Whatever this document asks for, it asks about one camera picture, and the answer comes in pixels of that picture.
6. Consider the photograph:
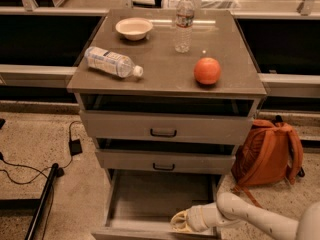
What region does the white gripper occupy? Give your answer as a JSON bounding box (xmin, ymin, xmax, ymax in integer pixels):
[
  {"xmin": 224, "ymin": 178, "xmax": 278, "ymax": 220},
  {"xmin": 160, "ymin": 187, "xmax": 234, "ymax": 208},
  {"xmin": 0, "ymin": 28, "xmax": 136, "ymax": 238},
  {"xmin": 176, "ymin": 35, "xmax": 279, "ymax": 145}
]
[{"xmin": 171, "ymin": 205, "xmax": 208, "ymax": 233}]

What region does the grey bottom drawer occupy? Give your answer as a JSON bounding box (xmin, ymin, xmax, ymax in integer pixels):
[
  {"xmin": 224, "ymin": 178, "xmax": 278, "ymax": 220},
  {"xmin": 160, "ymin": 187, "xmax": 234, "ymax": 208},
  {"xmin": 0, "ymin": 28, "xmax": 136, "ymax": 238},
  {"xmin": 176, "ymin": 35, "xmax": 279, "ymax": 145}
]
[{"xmin": 92, "ymin": 170, "xmax": 221, "ymax": 240}]

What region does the grey drawer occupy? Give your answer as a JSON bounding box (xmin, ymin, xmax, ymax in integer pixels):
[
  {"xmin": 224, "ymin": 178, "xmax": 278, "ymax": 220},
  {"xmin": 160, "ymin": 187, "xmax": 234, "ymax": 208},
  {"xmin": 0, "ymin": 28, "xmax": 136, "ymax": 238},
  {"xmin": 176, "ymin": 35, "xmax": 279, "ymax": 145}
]
[
  {"xmin": 80, "ymin": 110, "xmax": 253, "ymax": 145},
  {"xmin": 92, "ymin": 170, "xmax": 221, "ymax": 240},
  {"xmin": 96, "ymin": 150, "xmax": 235, "ymax": 175}
]

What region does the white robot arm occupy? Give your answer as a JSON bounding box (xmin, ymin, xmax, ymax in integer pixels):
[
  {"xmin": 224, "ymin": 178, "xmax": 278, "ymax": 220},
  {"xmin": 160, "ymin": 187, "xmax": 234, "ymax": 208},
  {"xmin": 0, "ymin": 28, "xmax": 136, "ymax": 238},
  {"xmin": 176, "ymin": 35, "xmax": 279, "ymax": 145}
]
[{"xmin": 170, "ymin": 193, "xmax": 320, "ymax": 240}]

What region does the grey middle drawer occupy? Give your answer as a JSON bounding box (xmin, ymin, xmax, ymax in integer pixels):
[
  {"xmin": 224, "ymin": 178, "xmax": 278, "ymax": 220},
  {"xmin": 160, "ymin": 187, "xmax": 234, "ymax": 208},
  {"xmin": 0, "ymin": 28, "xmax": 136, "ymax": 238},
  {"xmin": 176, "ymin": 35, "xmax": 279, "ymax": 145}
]
[{"xmin": 96, "ymin": 150, "xmax": 235, "ymax": 175}]

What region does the grey top drawer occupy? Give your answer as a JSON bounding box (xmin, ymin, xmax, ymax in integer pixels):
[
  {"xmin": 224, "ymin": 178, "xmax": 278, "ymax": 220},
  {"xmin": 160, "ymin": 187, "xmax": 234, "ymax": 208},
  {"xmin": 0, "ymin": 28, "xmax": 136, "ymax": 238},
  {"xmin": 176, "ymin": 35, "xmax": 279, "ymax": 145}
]
[{"xmin": 80, "ymin": 110, "xmax": 253, "ymax": 145}]

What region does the grey drawer cabinet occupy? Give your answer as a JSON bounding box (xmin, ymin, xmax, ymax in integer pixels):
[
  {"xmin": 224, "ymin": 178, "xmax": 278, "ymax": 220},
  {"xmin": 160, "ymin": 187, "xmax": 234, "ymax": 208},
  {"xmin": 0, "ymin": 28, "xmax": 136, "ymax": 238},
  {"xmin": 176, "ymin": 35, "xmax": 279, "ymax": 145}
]
[{"xmin": 66, "ymin": 7, "xmax": 268, "ymax": 198}]

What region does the orange backpack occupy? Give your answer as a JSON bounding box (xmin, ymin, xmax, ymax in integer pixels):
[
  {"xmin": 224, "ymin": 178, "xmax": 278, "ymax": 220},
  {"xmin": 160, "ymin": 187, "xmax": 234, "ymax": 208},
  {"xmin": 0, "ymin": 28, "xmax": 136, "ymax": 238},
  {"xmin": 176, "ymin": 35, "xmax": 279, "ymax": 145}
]
[{"xmin": 231, "ymin": 115, "xmax": 305, "ymax": 207}]

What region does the black power adapter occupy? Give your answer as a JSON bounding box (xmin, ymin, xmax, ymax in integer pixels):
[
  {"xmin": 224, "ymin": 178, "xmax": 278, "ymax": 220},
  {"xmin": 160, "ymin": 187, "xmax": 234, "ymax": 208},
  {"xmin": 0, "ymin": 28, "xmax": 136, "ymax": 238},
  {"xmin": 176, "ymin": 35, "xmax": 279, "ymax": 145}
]
[{"xmin": 69, "ymin": 139, "xmax": 82, "ymax": 156}]

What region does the black stand leg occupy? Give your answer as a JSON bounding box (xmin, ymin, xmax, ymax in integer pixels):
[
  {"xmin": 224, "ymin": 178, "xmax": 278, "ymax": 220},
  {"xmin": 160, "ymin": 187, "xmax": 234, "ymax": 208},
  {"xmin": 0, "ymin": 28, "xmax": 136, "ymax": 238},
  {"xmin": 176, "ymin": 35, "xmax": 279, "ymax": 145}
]
[{"xmin": 0, "ymin": 163, "xmax": 60, "ymax": 240}]

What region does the red apple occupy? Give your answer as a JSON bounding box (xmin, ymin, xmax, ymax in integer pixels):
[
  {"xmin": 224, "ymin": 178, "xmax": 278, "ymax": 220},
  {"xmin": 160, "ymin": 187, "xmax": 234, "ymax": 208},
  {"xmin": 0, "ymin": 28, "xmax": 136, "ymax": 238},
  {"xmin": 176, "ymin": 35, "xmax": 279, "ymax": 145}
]
[{"xmin": 194, "ymin": 57, "xmax": 221, "ymax": 85}]

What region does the lying clear water bottle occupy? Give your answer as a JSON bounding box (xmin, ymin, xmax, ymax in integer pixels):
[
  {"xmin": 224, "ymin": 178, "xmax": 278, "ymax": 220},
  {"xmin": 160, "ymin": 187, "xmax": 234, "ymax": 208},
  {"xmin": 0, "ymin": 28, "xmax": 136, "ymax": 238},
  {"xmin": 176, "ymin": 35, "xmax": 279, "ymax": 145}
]
[{"xmin": 84, "ymin": 47, "xmax": 143, "ymax": 78}]

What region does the white paper bowl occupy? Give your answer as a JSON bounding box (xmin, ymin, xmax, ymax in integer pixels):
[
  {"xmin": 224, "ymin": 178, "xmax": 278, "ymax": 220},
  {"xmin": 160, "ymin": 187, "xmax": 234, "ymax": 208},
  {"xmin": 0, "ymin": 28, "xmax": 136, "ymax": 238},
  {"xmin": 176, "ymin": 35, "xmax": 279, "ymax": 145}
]
[{"xmin": 115, "ymin": 18, "xmax": 153, "ymax": 41}]

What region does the upright clear water bottle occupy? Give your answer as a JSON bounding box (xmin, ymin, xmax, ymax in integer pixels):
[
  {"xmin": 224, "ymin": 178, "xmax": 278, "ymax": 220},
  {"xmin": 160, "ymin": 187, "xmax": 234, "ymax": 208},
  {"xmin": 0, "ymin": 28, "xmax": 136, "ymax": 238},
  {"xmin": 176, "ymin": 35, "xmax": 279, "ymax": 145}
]
[{"xmin": 175, "ymin": 0, "xmax": 195, "ymax": 53}]

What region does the black cable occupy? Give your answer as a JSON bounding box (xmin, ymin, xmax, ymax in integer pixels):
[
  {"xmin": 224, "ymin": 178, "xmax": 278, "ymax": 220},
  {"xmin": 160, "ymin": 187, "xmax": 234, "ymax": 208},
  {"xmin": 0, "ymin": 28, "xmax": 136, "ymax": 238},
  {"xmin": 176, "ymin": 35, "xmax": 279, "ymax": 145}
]
[{"xmin": 0, "ymin": 119, "xmax": 83, "ymax": 186}]

